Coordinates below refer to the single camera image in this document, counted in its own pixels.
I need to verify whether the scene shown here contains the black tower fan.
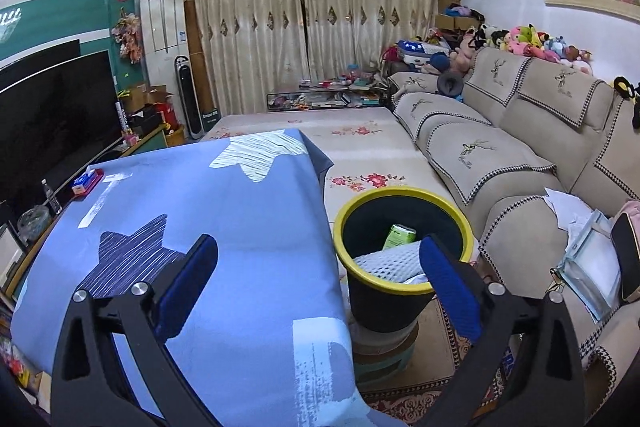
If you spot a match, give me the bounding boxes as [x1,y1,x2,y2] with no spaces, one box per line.
[173,54,206,140]

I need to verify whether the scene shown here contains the pink cloth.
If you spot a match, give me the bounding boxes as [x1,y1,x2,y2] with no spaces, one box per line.
[617,200,640,228]

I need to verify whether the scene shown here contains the papers and plastic bags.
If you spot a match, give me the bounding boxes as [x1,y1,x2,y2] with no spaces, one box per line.
[544,187,623,323]

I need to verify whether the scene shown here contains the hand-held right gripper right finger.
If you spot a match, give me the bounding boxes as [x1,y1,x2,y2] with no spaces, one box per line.
[419,234,586,427]

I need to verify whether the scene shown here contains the green drink carton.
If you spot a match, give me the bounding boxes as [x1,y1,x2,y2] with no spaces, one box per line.
[382,224,418,252]

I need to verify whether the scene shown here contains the white standing air conditioner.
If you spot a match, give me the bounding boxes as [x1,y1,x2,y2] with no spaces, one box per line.
[139,0,191,112]

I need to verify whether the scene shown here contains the round dark cushion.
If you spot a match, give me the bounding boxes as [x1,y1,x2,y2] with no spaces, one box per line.
[436,72,463,96]

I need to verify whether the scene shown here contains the clear water bottle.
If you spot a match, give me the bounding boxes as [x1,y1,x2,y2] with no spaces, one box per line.
[41,179,62,215]

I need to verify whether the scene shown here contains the open cardboard boxes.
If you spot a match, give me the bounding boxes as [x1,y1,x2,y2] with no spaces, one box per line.
[120,82,176,128]

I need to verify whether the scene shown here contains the black bag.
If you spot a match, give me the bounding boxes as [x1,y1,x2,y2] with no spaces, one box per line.
[611,212,640,303]

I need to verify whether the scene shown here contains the glass ashtray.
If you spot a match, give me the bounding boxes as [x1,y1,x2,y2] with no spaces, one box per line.
[17,205,52,243]

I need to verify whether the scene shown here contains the large curved television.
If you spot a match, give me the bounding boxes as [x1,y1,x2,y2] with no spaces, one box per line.
[0,49,123,220]

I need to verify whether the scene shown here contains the beige sofa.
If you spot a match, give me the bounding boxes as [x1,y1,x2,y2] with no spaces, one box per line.
[387,47,640,427]

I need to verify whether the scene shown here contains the glass coffee table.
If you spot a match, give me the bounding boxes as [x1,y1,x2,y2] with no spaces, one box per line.
[266,77,391,112]

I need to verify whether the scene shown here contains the white foam fruit net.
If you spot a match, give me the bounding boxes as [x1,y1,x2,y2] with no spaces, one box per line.
[357,241,433,283]

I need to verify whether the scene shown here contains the flower wall decoration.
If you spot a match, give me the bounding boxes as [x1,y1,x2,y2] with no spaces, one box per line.
[111,8,143,64]

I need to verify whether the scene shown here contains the blue star-print tablecloth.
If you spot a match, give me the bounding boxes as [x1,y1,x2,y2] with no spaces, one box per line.
[10,128,396,427]

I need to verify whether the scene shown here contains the black flat television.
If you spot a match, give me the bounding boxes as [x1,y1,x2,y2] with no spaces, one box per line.
[0,39,82,78]

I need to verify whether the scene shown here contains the floral floor mat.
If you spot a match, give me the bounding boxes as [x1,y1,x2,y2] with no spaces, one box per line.
[200,107,446,228]

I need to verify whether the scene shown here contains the black yellow-rimmed waste bin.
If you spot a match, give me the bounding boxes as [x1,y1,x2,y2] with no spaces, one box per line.
[333,188,477,334]

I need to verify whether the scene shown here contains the white plastic drawer unit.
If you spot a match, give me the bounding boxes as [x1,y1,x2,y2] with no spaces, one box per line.
[0,222,26,293]

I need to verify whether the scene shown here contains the shelf of colourful books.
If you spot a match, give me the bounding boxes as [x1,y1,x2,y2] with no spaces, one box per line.
[0,297,46,403]

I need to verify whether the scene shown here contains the pile of plush toys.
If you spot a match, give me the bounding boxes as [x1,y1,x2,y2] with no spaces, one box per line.
[382,23,593,75]

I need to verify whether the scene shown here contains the black yellow plush toy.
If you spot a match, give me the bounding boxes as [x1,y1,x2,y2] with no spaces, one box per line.
[612,76,640,130]

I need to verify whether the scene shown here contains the red tray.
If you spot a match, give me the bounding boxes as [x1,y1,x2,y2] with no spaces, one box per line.
[71,169,105,196]

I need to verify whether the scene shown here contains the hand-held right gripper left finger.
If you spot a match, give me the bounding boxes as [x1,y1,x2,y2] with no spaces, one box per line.
[50,234,220,427]

